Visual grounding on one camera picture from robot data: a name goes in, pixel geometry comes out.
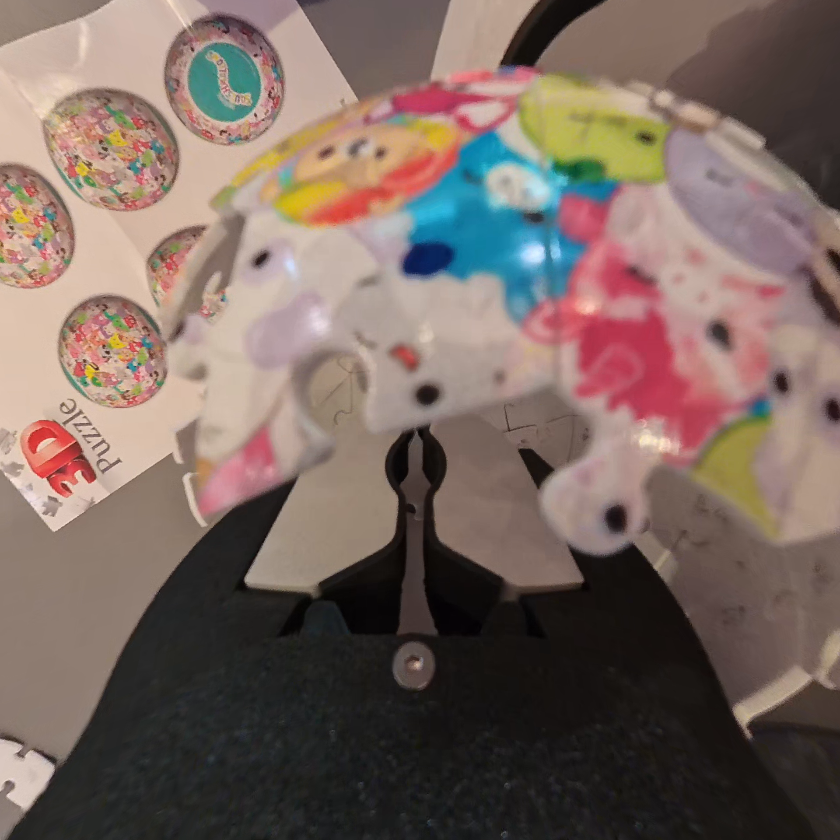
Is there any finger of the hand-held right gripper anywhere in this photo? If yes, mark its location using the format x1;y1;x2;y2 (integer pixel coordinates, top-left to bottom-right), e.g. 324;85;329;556
430;0;611;78

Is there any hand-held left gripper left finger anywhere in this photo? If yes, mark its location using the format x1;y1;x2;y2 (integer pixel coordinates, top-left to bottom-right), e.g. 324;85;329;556
244;428;422;632

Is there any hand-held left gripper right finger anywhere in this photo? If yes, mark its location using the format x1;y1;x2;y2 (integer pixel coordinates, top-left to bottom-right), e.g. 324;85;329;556
420;423;586;634

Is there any colourful puzzle ball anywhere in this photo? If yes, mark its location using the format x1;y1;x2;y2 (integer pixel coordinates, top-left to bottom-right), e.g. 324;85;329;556
159;66;840;739

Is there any white puzzle piece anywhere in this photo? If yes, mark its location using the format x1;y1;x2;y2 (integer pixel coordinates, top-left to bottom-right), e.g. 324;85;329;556
0;735;59;809

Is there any puzzle instruction sheet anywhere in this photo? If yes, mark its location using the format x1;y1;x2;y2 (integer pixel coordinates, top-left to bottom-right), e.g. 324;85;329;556
0;0;361;534

